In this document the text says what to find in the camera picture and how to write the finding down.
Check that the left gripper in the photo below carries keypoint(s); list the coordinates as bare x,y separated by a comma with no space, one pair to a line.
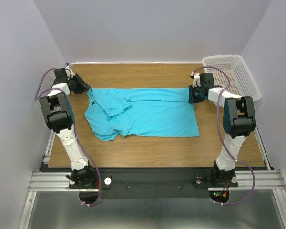
82,86

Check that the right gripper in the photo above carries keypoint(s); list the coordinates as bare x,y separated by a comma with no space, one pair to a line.
192,98

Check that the turquoise t-shirt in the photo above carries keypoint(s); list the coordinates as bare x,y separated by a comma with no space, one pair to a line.
147,112

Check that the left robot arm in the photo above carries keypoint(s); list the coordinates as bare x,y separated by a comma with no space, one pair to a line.
58,115

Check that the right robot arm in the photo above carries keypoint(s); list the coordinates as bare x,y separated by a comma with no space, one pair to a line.
235,122

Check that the white plastic basket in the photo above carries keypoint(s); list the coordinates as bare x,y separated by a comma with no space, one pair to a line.
231,70

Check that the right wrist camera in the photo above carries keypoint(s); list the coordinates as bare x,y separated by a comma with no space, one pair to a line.
196,79

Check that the left aluminium side rail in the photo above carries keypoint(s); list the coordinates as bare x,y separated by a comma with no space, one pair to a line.
51,139

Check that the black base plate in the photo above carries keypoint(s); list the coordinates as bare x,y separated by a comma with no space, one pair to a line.
150,183

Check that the aluminium frame rail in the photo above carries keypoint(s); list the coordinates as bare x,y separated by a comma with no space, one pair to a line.
264,180

